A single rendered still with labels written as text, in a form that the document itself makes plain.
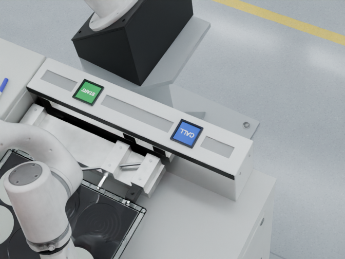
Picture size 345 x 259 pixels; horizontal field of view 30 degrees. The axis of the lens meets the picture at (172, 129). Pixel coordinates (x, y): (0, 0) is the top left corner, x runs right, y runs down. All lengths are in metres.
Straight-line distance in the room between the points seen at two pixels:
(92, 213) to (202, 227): 0.25
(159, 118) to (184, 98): 1.14
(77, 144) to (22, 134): 0.40
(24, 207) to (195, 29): 0.81
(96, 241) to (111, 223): 0.05
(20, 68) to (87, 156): 0.27
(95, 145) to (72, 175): 0.33
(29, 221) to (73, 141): 0.42
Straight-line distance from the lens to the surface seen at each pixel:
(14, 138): 1.16
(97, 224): 1.43
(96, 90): 1.51
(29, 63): 1.61
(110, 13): 1.58
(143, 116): 1.47
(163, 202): 1.51
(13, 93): 1.57
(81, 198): 1.46
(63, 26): 2.93
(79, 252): 1.42
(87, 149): 1.54
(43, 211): 1.17
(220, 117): 2.54
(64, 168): 1.21
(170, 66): 1.70
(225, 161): 1.39
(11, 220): 1.49
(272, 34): 2.78
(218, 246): 1.46
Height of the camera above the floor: 2.20
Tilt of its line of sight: 60 degrees down
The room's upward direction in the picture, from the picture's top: 12 degrees counter-clockwise
